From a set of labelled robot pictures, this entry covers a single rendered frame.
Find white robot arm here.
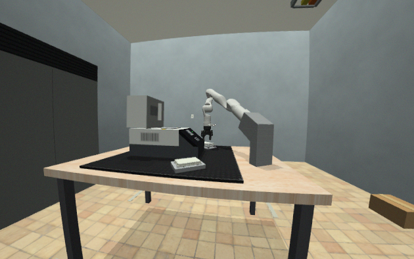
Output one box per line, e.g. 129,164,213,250
202,89,250,126

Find white thermal cycler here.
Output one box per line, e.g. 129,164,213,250
127,95,204,159

